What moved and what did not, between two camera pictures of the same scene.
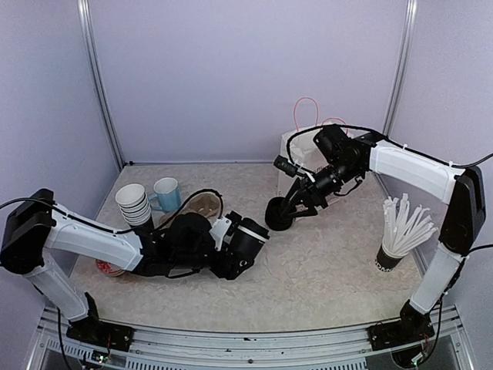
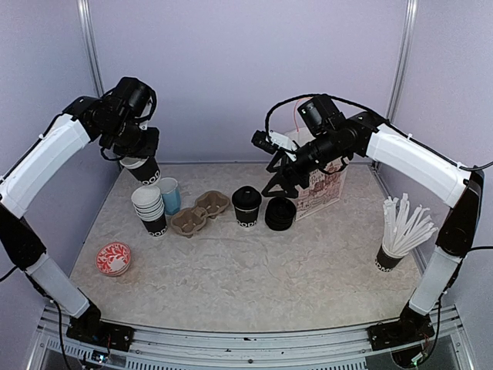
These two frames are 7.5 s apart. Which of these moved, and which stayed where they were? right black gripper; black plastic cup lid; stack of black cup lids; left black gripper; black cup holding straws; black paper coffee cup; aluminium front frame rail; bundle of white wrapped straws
Moved: black paper coffee cup; black plastic cup lid; left black gripper; right black gripper
Stayed: black cup holding straws; bundle of white wrapped straws; stack of black cup lids; aluminium front frame rail
